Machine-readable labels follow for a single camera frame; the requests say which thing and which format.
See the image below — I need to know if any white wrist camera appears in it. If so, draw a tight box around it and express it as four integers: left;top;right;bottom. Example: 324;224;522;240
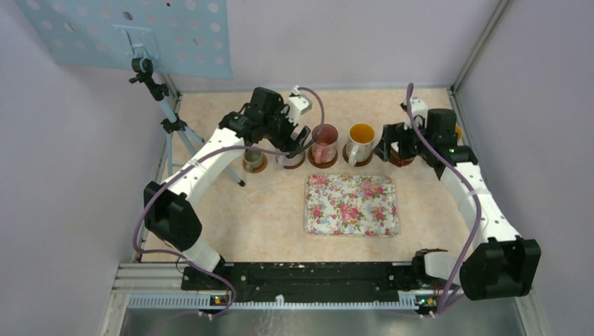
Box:
401;97;429;130
286;85;312;126

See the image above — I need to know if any aluminium frame rail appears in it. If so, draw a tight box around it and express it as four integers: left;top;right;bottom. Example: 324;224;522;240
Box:
101;262;551;335

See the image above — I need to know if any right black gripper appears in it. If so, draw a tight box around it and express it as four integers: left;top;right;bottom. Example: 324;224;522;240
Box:
373;118;434;162

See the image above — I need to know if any blue mug yellow inside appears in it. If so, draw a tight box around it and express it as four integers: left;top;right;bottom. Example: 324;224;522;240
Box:
455;125;463;142

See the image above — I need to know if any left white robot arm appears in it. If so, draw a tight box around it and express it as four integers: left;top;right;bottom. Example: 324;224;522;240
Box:
141;86;312;289

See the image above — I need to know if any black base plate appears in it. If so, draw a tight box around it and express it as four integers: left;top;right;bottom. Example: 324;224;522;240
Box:
181;262;445;303

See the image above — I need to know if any brown coaster one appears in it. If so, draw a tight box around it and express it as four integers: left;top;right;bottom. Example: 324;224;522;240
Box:
276;153;306;170

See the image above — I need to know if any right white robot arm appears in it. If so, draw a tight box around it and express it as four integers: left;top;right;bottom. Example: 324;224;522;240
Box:
374;108;541;300

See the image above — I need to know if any blue perforated board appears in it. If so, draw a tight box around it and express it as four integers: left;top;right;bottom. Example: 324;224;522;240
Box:
16;0;234;79

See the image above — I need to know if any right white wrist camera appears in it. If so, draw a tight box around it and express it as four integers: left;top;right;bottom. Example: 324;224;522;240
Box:
401;97;429;130

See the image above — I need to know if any small grey-green cup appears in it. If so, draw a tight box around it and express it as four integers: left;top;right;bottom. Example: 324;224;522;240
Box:
243;150;264;167

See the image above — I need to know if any pink mug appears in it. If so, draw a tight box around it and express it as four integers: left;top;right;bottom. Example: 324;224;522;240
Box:
310;124;338;151

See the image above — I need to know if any light brown small coaster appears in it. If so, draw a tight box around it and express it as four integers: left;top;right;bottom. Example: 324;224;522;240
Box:
242;155;268;174

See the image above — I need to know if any brown coaster two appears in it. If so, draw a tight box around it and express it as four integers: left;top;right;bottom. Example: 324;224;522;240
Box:
307;148;338;169

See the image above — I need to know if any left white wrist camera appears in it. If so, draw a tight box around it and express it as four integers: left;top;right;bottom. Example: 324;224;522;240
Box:
286;85;312;126

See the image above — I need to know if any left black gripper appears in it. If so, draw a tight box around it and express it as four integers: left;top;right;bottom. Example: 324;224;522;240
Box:
262;100;310;158

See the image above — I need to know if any brown coaster three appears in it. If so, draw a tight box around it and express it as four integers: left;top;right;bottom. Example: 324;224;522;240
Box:
342;144;374;167

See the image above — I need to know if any glass mug orange inside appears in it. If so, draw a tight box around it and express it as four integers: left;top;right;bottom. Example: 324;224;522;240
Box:
343;123;375;167

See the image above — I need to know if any floral tray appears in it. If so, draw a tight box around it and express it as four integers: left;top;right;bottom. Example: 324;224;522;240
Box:
303;174;400;237

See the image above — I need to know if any blue tripod stand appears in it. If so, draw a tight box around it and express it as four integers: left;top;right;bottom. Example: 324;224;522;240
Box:
128;56;246;188

